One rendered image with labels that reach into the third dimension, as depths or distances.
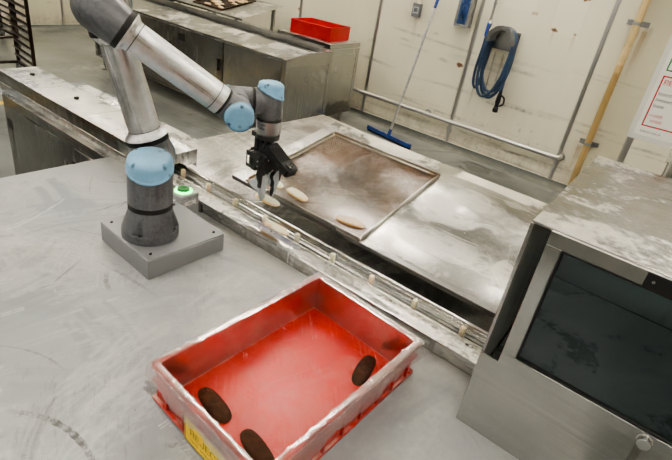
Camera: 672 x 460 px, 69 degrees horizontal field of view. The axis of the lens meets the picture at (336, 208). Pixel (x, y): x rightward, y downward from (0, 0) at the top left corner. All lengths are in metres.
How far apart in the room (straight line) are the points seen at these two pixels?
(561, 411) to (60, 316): 1.07
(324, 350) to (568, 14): 4.09
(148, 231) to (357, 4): 4.68
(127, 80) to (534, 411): 1.20
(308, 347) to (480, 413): 0.40
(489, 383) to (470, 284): 0.42
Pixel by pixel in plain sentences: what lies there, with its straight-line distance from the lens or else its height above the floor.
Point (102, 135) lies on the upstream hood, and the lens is 2.10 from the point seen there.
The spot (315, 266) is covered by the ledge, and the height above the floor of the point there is 0.86.
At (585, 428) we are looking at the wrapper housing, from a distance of 1.03.
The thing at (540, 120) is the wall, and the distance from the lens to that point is 4.94.
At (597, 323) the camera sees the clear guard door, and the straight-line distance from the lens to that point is 0.92.
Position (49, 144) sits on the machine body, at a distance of 2.56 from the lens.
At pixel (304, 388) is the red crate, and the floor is 0.82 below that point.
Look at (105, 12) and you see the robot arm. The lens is 1.24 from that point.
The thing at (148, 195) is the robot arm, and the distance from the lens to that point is 1.34.
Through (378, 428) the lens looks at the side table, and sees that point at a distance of 1.07.
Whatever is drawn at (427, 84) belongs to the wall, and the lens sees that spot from 5.33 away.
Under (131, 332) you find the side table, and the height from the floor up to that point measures 0.82.
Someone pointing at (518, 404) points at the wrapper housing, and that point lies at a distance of 1.05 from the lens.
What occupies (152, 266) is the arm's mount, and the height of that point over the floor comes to 0.86.
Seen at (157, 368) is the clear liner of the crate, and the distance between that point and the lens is 1.00.
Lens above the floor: 1.64
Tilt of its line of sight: 27 degrees down
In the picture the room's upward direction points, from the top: 10 degrees clockwise
